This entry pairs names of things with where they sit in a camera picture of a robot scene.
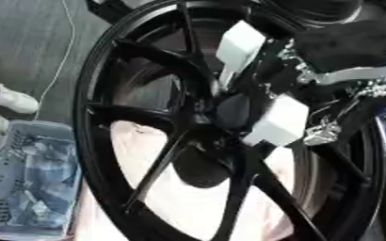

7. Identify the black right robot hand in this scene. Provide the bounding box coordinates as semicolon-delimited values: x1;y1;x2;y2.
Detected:
250;19;386;147

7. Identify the black spoked wheel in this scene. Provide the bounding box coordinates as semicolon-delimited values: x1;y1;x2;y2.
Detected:
71;0;386;241

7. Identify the black round object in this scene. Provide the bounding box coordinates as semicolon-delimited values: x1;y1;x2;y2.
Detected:
253;0;368;30

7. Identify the person's white shoe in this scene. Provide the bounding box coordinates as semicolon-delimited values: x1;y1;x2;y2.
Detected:
0;84;41;116

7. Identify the pale blue plastic basket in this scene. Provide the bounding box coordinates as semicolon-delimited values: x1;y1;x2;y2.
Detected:
0;120;85;237

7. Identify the thin white cable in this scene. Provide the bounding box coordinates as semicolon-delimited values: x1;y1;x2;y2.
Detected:
31;0;78;122

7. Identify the white pin with flat head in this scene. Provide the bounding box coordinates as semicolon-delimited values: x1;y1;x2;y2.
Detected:
240;93;312;148
213;20;269;94

